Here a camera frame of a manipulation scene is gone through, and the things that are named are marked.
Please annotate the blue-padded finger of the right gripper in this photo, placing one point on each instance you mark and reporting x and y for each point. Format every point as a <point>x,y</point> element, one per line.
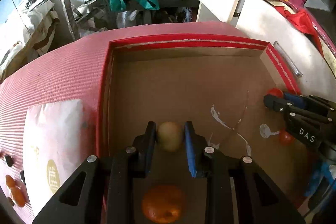
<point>297,100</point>

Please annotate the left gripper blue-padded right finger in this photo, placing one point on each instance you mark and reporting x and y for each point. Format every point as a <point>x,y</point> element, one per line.
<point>236,184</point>

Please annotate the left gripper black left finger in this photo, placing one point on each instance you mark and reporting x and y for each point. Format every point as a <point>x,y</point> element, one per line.
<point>102,184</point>

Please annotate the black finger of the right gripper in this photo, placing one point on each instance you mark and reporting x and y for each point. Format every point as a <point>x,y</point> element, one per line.
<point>276,104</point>

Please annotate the red tomato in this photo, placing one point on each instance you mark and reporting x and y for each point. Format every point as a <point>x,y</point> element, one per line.
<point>276,92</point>
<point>285,138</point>

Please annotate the large orange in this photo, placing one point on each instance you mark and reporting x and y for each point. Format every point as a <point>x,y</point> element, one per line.
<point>17,196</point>
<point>163,203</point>

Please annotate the brown kiwi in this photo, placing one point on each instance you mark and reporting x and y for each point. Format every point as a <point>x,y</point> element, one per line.
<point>170,136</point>

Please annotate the small orange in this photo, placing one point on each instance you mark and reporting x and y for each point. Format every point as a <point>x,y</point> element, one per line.
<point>10,182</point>

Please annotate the dark plum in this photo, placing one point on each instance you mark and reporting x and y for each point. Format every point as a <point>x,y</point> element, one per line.
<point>9,160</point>

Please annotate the red cardboard box tray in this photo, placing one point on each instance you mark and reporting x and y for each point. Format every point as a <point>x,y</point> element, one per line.
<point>216,82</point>

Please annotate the pink tissue pack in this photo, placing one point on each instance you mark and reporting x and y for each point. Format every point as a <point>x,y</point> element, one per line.
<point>57,138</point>

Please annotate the red cloth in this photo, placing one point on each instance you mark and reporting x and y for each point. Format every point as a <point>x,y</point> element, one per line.
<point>302,22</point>

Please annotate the red foam mat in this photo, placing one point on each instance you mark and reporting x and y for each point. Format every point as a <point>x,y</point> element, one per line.
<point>73,71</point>

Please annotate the patterned white quilt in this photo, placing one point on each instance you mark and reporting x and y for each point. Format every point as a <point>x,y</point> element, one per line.
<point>25,36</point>

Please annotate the white cabinet with handle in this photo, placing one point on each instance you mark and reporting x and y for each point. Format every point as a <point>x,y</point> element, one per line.
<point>259,20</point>

